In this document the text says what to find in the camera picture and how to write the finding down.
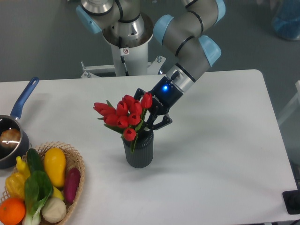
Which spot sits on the black device at edge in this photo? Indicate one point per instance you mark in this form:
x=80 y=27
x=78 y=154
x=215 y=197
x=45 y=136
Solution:
x=292 y=201

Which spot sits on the brown bread roll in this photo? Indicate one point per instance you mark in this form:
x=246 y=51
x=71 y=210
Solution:
x=10 y=138

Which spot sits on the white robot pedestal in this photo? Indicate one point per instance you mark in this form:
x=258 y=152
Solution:
x=129 y=46

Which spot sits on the woven wicker basket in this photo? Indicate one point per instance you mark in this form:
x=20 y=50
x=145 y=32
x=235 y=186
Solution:
x=73 y=159

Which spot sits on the blue transparent container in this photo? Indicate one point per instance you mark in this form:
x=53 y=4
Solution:
x=286 y=22

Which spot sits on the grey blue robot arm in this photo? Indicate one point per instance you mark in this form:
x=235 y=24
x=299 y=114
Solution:
x=182 y=36

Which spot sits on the yellow banana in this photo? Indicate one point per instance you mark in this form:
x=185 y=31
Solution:
x=57 y=193

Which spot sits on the yellow bell pepper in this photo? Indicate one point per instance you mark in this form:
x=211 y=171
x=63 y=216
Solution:
x=15 y=185

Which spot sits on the small yellow gourd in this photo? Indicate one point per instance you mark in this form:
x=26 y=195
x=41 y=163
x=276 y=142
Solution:
x=22 y=167

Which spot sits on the green bok choy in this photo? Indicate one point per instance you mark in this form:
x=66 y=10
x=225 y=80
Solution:
x=38 y=189

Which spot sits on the dark green cucumber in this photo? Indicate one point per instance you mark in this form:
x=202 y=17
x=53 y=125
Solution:
x=34 y=161

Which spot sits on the red tulip bouquet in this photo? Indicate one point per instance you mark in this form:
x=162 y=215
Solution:
x=127 y=118

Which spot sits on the orange fruit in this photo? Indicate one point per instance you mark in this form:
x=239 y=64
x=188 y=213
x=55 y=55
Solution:
x=12 y=211

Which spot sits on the yellow squash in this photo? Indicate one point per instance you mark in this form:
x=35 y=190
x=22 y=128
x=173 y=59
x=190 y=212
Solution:
x=55 y=166

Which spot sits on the purple eggplant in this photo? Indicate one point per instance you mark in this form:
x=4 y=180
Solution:
x=71 y=184

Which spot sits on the dark grey ribbed vase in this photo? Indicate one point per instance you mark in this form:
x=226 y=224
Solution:
x=142 y=156

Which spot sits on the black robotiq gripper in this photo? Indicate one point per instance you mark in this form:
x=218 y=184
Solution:
x=164 y=96

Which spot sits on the blue handled saucepan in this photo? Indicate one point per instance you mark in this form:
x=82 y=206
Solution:
x=8 y=155

